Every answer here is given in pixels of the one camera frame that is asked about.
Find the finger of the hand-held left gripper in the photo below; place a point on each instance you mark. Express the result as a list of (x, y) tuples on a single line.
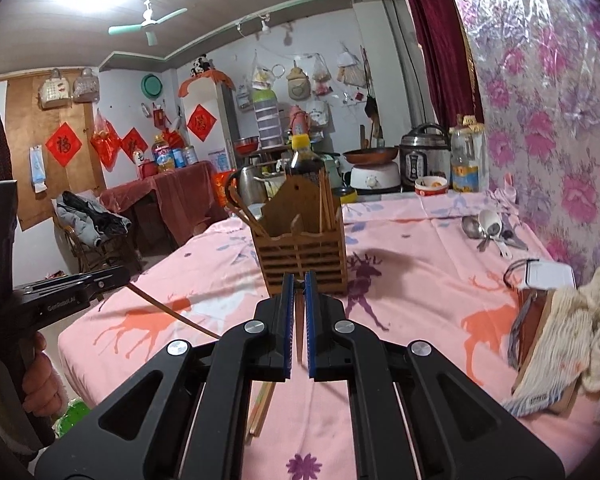
[(110, 279)]

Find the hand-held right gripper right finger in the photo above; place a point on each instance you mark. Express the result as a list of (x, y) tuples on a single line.
[(311, 320)]

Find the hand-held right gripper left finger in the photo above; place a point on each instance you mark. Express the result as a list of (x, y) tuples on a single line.
[(287, 320)]

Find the long brown wooden chopstick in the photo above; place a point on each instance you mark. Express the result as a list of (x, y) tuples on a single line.
[(322, 200), (300, 340), (175, 312), (242, 212)]

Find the wooden slatted utensil holder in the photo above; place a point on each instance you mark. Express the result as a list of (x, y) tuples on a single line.
[(300, 255)]

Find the row of wooden chopsticks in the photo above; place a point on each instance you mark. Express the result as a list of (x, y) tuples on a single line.
[(260, 405)]

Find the person's left hand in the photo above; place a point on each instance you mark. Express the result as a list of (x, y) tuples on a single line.
[(42, 375)]

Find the chair with grey jacket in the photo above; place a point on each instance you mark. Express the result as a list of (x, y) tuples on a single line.
[(90, 225)]

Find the red cloth covered side table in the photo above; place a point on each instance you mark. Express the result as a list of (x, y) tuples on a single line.
[(175, 195)]

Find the pink deer printed cloth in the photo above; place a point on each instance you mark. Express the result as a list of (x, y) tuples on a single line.
[(420, 300)]

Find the green plastic bag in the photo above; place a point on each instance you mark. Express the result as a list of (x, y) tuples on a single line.
[(72, 416)]

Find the yellow oil bottle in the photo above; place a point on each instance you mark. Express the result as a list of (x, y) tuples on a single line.
[(163, 155)]

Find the red diamond paper decoration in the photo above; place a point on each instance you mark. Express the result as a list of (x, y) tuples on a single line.
[(201, 123), (63, 144), (133, 144)]

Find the red plastic bag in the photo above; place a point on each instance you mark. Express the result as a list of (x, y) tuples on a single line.
[(105, 140)]

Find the stainless steel kettle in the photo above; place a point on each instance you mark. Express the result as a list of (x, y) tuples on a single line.
[(245, 185)]

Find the blue tin cans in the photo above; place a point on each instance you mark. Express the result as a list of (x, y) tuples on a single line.
[(185, 156)]

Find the white induction cooker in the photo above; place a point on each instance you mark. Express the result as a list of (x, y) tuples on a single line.
[(375, 179)]

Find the dark sauce bottle yellow cap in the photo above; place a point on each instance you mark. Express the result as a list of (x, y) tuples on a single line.
[(305, 160)]

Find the dark red patterned cloth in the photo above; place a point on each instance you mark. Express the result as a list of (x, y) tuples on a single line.
[(1, 150)]

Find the orange frying pan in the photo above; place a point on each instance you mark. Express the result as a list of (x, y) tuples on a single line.
[(370, 155)]

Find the white refrigerator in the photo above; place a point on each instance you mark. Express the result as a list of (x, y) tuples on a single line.
[(215, 135)]

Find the red and white bowl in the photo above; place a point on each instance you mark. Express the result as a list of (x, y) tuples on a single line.
[(431, 186)]

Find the wooden door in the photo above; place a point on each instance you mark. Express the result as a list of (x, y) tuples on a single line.
[(25, 110)]

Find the white hanging handbag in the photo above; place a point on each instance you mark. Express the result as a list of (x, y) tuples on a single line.
[(55, 90), (86, 86)]

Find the silver electric pressure cooker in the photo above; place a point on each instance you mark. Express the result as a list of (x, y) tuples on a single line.
[(425, 160)]

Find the green round plate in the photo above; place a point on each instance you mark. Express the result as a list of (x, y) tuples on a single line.
[(151, 86)]

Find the pink thermos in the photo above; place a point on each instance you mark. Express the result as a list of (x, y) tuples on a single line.
[(298, 120)]

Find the stacked steamer with green lid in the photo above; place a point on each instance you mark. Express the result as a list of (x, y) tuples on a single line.
[(267, 120)]

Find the white ceramic spoon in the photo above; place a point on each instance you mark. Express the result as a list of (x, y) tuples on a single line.
[(491, 222)]

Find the metal cutlery piece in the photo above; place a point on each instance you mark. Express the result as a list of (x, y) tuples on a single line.
[(514, 240)]

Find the black hanging spatula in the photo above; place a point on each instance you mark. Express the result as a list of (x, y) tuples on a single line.
[(372, 110)]

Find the orange cloth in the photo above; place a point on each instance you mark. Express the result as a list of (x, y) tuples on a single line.
[(205, 80)]

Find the large clear oil bottle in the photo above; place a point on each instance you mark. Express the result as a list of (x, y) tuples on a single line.
[(466, 160)]

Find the brown wooden board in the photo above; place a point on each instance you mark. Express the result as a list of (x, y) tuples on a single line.
[(535, 340)]

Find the panda plush toy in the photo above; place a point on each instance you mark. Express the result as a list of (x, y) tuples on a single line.
[(200, 65)]

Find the beige hanging pouch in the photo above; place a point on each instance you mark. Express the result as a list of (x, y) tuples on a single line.
[(297, 82)]

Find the hanging bag with red contents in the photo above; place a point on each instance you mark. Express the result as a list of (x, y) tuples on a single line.
[(321, 77)]

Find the hanging bag with yellow contents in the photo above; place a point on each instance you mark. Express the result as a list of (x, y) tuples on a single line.
[(263, 72)]

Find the hanging bag with beige contents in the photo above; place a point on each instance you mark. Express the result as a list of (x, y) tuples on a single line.
[(351, 70)]

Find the green ceiling fan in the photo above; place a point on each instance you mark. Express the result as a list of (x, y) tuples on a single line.
[(147, 22)]

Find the cream knitted cloth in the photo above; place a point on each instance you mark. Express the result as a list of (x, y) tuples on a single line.
[(575, 330)]

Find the dark red curtain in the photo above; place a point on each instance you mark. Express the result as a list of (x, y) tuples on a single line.
[(440, 35)]

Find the pink floral plastic sheet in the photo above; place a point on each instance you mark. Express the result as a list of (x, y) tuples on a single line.
[(545, 100)]

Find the blue and white wall packet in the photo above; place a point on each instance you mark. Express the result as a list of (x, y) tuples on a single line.
[(38, 170)]

